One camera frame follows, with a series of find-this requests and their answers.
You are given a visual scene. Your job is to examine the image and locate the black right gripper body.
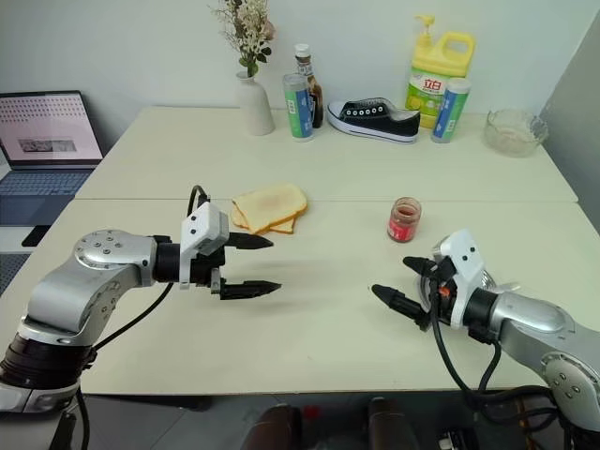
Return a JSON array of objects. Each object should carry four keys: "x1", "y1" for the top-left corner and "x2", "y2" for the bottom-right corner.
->
[{"x1": 423, "y1": 257, "x2": 458, "y2": 325}]

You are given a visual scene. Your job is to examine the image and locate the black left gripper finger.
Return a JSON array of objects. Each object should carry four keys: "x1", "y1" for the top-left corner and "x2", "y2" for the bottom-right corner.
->
[
  {"x1": 228, "y1": 232, "x2": 275, "y2": 250},
  {"x1": 219, "y1": 279, "x2": 282, "y2": 302}
]

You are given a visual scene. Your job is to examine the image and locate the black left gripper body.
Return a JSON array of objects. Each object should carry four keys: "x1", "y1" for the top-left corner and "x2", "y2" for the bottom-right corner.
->
[{"x1": 189, "y1": 246, "x2": 228, "y2": 297}]

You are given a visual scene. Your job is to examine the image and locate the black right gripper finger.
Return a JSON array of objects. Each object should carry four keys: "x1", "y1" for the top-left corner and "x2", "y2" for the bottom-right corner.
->
[
  {"x1": 371, "y1": 283, "x2": 430, "y2": 332},
  {"x1": 402, "y1": 255, "x2": 443, "y2": 279}
]

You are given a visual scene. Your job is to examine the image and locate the toast bread slice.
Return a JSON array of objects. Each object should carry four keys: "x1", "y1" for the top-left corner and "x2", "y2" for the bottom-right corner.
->
[
  {"x1": 230, "y1": 205, "x2": 297, "y2": 236},
  {"x1": 232, "y1": 183, "x2": 308, "y2": 234}
]

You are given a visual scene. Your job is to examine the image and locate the red jam glass jar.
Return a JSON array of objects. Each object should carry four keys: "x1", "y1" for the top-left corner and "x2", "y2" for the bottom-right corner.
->
[{"x1": 387, "y1": 196, "x2": 422, "y2": 244}]

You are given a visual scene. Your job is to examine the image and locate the white ceramic vase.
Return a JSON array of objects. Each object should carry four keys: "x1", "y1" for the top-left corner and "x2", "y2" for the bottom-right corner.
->
[{"x1": 234, "y1": 70, "x2": 276, "y2": 138}]

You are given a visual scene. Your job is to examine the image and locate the clear tube green blue label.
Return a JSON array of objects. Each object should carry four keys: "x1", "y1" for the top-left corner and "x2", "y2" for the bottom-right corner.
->
[
  {"x1": 281, "y1": 72, "x2": 316, "y2": 141},
  {"x1": 431, "y1": 77, "x2": 472, "y2": 144}
]

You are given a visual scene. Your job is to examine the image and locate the black white canvas shoe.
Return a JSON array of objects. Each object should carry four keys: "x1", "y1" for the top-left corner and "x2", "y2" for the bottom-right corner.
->
[{"x1": 325, "y1": 97, "x2": 422, "y2": 145}]

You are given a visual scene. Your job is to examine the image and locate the clear glass ashtray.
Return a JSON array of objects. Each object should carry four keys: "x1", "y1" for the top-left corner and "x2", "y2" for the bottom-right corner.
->
[{"x1": 483, "y1": 108, "x2": 550, "y2": 159}]

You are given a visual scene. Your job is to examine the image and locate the dark sauce bottle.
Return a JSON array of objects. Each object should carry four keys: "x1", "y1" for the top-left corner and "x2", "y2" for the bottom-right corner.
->
[{"x1": 293, "y1": 42, "x2": 326, "y2": 130}]

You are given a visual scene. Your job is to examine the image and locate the flat black device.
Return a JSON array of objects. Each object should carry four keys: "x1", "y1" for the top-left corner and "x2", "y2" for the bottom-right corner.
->
[{"x1": 20, "y1": 224, "x2": 53, "y2": 249}]

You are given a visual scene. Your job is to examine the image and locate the yellow detergent pump bottle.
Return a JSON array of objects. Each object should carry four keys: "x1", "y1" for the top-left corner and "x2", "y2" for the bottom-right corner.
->
[{"x1": 404, "y1": 13, "x2": 477, "y2": 130}]

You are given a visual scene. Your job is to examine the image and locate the grey open laptop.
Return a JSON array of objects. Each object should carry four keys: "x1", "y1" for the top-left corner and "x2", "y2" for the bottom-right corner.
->
[{"x1": 0, "y1": 89, "x2": 105, "y2": 227}]

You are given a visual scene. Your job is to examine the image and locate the dried flower bouquet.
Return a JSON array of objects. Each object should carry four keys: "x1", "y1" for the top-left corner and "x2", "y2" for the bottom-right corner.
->
[{"x1": 213, "y1": 0, "x2": 278, "y2": 79}]

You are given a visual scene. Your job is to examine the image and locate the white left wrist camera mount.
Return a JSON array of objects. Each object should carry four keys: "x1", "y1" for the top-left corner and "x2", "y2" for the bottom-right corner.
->
[{"x1": 179, "y1": 201, "x2": 232, "y2": 289}]

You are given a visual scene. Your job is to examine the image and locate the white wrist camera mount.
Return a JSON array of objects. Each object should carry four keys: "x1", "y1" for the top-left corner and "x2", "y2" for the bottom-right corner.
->
[
  {"x1": 179, "y1": 201, "x2": 232, "y2": 289},
  {"x1": 430, "y1": 229, "x2": 489, "y2": 329}
]

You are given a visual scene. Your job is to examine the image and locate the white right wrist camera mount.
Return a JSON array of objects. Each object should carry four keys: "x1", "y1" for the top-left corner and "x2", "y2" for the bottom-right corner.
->
[{"x1": 430, "y1": 229, "x2": 489, "y2": 329}]

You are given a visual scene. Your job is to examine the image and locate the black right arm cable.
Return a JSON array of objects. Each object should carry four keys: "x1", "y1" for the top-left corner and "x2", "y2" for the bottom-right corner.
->
[{"x1": 429, "y1": 276, "x2": 559, "y2": 416}]

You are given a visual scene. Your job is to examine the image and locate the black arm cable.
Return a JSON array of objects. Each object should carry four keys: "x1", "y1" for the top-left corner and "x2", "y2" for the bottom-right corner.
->
[
  {"x1": 429, "y1": 276, "x2": 559, "y2": 416},
  {"x1": 74, "y1": 185, "x2": 211, "y2": 450}
]

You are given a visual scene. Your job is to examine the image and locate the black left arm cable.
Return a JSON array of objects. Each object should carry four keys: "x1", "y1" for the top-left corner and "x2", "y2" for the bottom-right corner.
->
[{"x1": 74, "y1": 185, "x2": 211, "y2": 450}]

